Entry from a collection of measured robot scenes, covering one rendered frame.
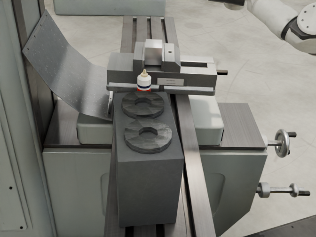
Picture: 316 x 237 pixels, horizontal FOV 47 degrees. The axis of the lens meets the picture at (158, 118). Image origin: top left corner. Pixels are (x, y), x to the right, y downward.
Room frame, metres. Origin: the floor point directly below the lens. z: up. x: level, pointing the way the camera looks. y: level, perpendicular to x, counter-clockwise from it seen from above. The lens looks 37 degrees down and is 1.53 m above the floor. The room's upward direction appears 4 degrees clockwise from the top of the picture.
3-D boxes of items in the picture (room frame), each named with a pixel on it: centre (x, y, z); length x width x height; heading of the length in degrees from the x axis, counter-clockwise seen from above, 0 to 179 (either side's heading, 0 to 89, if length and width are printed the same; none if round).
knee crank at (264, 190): (0.97, -0.51, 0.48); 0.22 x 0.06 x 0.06; 95
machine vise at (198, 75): (1.04, 0.00, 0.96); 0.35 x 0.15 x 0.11; 92
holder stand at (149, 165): (0.57, 0.02, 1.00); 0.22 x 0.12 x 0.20; 10
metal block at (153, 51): (1.04, 0.03, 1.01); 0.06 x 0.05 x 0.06; 2
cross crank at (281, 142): (1.11, -0.47, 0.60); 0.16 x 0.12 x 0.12; 95
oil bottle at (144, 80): (0.92, 0.05, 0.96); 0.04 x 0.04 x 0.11
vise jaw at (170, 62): (1.04, -0.03, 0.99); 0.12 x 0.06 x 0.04; 2
